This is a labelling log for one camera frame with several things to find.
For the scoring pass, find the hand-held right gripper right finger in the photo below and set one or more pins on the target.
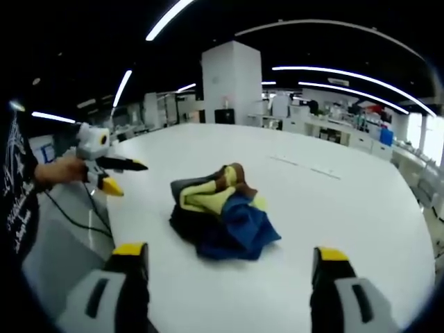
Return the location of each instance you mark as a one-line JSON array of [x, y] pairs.
[[333, 298]]

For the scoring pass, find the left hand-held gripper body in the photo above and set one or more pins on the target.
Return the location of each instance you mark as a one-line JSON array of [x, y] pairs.
[[91, 142]]

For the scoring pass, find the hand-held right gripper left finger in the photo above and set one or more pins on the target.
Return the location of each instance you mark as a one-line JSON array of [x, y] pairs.
[[114, 295]]

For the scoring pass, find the blue yellow brown garment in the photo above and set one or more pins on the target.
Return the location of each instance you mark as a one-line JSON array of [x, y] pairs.
[[229, 215]]

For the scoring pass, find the person's left hand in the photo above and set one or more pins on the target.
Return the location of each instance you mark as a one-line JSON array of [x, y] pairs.
[[60, 171]]

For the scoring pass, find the ceiling light strip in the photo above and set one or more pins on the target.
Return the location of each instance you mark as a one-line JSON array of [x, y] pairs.
[[52, 117], [166, 19], [357, 78], [354, 93], [122, 88]]

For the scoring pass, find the blue board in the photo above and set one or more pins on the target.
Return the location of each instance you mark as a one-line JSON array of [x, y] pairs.
[[45, 153]]

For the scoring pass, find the black cabinet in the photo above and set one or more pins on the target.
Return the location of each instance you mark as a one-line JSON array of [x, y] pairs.
[[224, 116]]

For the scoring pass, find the white square pillar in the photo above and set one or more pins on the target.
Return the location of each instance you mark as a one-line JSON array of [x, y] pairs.
[[230, 79]]

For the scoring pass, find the long white counter cabinets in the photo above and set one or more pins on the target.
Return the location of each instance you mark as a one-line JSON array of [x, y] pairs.
[[333, 132]]

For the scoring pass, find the blue plastic container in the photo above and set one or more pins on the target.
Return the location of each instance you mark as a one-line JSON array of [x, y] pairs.
[[386, 136]]

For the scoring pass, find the curved ceiling rail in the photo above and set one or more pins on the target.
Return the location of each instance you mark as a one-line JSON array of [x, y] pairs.
[[329, 25]]

